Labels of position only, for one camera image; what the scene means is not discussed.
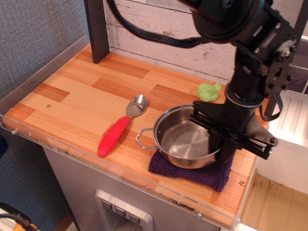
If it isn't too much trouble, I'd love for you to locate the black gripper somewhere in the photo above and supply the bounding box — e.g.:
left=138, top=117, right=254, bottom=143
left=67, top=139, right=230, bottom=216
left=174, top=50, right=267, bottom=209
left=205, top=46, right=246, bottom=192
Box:
left=189, top=96, right=279, bottom=164

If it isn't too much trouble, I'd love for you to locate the stainless steel pot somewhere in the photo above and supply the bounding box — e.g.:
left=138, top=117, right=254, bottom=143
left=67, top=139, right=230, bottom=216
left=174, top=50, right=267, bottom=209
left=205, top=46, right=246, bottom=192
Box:
left=136, top=104, right=220, bottom=169

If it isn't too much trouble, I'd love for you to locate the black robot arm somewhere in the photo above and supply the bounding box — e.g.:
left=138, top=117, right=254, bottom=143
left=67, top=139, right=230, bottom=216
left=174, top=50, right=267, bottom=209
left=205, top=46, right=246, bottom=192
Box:
left=185, top=0, right=298, bottom=163

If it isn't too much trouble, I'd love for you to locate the dark purple cloth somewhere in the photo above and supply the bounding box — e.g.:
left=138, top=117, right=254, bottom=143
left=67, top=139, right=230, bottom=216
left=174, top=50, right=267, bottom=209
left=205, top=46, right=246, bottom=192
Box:
left=148, top=150, right=233, bottom=193

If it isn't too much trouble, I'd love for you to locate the green plastic toy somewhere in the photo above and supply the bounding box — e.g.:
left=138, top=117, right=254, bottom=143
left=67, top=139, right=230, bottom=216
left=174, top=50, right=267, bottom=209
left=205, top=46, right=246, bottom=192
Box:
left=197, top=83, right=222, bottom=102

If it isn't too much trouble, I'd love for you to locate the clear acrylic edge guard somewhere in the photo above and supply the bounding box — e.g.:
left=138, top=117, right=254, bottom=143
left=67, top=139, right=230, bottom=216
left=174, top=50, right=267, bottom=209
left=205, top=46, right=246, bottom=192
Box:
left=1, top=112, right=243, bottom=231

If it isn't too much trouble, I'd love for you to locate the grey cabinet with dispenser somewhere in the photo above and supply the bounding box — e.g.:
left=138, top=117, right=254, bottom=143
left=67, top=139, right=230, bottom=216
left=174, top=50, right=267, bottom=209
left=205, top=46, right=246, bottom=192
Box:
left=43, top=148, right=220, bottom=231

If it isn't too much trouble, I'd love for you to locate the red handled metal spoon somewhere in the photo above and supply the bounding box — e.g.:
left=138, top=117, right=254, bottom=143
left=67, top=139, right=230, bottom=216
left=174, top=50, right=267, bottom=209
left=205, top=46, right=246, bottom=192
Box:
left=98, top=95, right=147, bottom=157

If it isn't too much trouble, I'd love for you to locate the black braided cable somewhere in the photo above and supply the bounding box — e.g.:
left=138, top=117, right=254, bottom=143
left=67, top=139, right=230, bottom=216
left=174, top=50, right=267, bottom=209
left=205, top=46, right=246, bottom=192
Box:
left=106, top=0, right=205, bottom=49

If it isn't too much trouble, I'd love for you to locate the dark vertical post left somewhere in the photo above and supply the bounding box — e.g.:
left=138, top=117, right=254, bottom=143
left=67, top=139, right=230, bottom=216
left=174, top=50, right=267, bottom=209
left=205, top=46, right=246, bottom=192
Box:
left=84, top=0, right=110, bottom=64

